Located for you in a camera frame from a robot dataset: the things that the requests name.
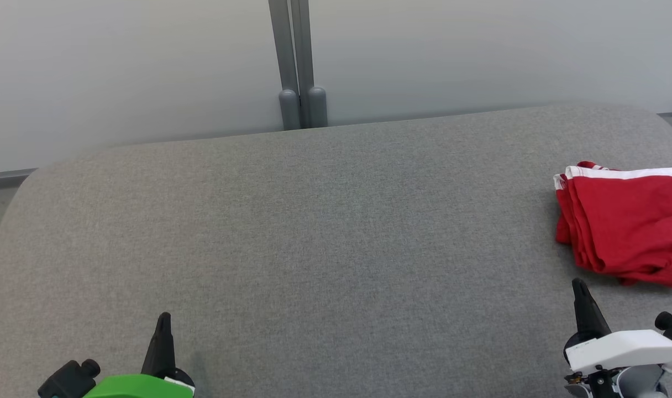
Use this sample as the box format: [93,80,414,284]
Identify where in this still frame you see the red and white basketball jersey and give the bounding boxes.
[553,161,672,293]

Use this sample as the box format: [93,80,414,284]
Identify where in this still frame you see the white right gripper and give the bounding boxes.
[564,278,672,378]

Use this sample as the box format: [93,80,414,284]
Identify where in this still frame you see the grey metal frame post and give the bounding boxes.
[268,0,302,131]
[290,0,328,129]

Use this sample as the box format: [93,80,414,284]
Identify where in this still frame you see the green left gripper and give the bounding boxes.
[83,312,196,398]

